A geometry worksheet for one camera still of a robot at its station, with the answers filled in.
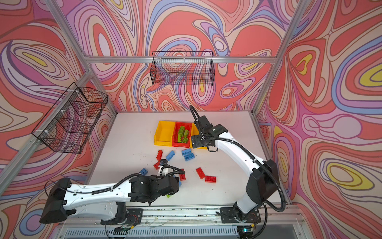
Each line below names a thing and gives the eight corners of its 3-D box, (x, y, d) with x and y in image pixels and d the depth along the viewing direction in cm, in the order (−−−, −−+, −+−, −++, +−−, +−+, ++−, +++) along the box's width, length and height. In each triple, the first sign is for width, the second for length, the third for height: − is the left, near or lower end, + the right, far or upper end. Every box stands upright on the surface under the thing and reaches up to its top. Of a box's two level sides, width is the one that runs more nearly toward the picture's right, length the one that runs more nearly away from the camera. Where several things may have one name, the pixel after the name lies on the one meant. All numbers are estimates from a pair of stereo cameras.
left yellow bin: (154, 147, 100) (153, 142, 96) (158, 125, 113) (157, 120, 108) (172, 147, 100) (171, 142, 96) (174, 125, 113) (174, 120, 108)
